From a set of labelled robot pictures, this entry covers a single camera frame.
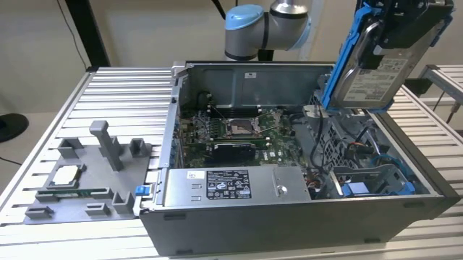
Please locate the dark grey PC case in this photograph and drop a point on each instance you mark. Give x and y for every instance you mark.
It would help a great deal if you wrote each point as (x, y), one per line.
(272, 233)

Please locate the black round stand base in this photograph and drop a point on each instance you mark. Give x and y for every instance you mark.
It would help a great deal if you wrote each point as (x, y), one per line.
(13, 127)

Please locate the blue case latch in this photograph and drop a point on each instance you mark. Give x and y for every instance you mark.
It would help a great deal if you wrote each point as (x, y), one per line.
(142, 190)

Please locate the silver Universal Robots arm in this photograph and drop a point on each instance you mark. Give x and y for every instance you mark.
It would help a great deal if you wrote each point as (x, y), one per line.
(253, 29)

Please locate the hard disk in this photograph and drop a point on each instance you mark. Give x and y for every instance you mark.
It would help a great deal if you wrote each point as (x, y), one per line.
(377, 84)

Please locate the thin metal locking lever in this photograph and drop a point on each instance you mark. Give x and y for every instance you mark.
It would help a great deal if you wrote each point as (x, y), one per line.
(219, 111)

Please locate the silver CPU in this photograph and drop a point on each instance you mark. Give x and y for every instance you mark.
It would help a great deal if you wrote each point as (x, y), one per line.
(66, 175)

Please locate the green motherboard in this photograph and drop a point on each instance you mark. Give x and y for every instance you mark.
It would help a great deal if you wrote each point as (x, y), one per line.
(282, 146)

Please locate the CPU socket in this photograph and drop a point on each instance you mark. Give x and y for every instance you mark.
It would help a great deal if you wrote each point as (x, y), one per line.
(241, 127)

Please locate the green RAM stick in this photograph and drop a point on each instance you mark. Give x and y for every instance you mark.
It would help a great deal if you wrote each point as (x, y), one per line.
(85, 193)

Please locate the black frame post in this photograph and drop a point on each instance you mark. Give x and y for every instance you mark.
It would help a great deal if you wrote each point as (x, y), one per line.
(93, 35)

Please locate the black expansion card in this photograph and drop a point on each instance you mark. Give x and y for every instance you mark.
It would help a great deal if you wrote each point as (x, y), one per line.
(233, 155)

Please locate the grey metal disk bay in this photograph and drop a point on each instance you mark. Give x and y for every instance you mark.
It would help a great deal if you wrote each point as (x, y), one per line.
(365, 173)

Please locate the blue empty disk carrier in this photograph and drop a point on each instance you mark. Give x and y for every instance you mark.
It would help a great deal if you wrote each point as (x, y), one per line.
(357, 188)

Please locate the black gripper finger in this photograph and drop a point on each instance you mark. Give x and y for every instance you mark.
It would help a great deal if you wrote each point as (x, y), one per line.
(373, 61)

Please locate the silver power supply unit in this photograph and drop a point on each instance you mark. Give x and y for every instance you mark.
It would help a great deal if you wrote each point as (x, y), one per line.
(253, 187)

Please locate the metal slat side table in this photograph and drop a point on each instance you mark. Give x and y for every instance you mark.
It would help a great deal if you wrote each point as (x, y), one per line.
(449, 78)

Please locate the grey parts rack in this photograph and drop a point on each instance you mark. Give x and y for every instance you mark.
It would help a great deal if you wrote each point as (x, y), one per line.
(94, 187)

